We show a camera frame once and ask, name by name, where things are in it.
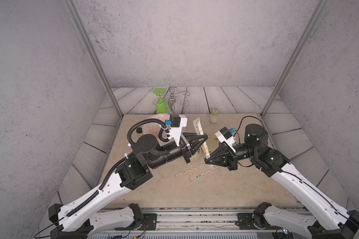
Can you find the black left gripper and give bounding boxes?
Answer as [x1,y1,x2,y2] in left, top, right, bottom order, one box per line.
[145,133,205,171]

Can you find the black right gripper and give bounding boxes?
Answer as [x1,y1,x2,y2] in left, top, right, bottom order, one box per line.
[205,143,258,172]

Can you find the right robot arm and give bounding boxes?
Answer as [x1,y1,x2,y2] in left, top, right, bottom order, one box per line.
[205,124,359,239]

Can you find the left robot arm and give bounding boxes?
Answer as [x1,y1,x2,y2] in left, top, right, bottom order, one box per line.
[48,133,208,239]

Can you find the wrapped chopsticks left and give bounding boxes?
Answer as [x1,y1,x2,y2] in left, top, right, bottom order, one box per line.
[174,164,206,177]

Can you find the wrapped chopsticks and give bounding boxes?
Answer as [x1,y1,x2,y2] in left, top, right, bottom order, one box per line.
[174,164,206,177]
[189,166,219,182]

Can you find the wrapped chopsticks middle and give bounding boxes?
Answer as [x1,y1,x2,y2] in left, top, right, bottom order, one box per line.
[189,166,219,182]

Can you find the cream plate with dark patch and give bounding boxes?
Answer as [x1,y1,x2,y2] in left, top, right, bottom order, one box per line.
[190,147,202,162]

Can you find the white shaker bottle beige cap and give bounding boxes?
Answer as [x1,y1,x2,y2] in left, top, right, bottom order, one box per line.
[209,108,219,123]

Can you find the chrome cup holder stand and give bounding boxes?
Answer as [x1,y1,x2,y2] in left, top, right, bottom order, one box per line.
[153,87,190,115]

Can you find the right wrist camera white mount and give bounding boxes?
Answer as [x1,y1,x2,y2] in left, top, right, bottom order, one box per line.
[215,127,236,153]

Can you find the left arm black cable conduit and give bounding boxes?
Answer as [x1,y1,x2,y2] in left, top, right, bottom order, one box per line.
[127,118,171,145]

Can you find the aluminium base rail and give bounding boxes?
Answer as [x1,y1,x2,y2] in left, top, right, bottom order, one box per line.
[92,207,302,239]

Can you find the right aluminium frame post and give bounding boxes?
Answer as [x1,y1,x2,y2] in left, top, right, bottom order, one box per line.
[260,0,330,118]

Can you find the aluminium frame post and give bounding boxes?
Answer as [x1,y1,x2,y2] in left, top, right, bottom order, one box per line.
[62,0,124,118]
[260,0,330,118]

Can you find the left aluminium frame post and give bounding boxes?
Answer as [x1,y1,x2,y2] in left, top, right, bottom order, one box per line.
[62,0,124,118]

